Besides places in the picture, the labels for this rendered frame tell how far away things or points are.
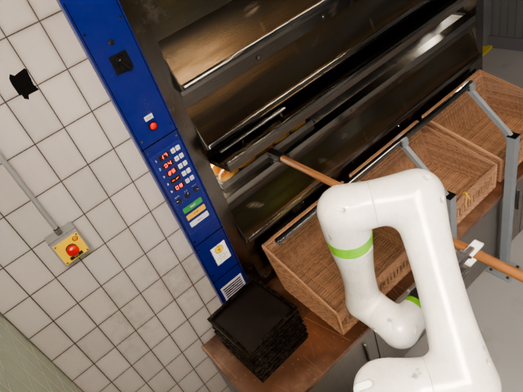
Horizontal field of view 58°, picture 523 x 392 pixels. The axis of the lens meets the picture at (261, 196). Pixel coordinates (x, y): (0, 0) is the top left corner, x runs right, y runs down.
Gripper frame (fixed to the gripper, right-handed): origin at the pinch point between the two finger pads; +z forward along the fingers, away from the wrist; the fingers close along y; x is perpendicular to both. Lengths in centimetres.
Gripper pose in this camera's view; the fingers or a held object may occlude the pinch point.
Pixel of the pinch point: (472, 253)
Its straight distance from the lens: 159.6
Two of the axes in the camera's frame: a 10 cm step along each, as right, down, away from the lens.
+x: 6.1, 3.7, -7.0
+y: 2.7, 7.4, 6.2
